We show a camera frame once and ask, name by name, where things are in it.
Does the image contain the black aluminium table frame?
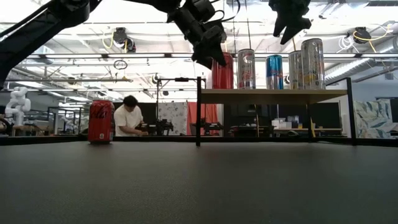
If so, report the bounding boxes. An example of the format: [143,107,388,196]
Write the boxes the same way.
[0,133,398,147]

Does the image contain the wooden shelf black legs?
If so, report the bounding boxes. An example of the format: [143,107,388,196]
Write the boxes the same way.
[195,76,358,147]

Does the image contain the black metal stand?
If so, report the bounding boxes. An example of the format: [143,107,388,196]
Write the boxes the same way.
[151,73,208,138]

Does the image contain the leaf-pattern cloth panel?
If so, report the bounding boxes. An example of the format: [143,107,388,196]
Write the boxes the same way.
[354,98,393,139]

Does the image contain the floral-pattern cloth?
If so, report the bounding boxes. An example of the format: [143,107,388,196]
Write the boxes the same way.
[157,101,189,136]

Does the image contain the Celsius Tropical Vibe can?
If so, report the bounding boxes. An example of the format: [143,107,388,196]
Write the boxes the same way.
[300,38,326,90]

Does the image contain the white Celsius can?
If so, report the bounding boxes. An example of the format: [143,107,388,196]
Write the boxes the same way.
[288,50,303,90]

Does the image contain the red Coca-Cola Zero can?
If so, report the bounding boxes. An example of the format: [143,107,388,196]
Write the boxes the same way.
[211,52,234,90]
[87,99,115,145]

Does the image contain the blue Red Bull can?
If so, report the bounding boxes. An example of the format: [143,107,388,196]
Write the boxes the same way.
[265,54,284,90]

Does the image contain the orange cloth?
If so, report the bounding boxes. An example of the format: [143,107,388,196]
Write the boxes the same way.
[186,101,223,136]

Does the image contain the Celsius Peach Vibe can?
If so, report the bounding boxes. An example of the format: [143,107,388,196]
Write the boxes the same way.
[236,48,257,90]

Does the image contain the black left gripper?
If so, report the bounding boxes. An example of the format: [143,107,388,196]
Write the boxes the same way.
[167,0,227,68]

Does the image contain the black ceiling cable reel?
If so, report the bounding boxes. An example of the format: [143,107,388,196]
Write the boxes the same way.
[346,27,373,44]
[112,27,137,54]

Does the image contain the person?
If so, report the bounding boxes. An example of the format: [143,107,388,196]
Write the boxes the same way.
[113,95,149,137]

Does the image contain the white box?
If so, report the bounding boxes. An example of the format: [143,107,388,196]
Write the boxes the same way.
[272,117,289,130]

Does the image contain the black room partition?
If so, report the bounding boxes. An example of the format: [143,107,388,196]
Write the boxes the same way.
[141,101,159,125]

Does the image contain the gray ceiling pipe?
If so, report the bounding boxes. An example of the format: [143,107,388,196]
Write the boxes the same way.
[6,78,133,83]

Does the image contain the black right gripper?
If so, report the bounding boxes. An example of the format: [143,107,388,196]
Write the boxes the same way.
[269,0,312,45]

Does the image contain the long ceiling light bar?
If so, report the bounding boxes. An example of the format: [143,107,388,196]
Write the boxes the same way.
[38,52,398,60]

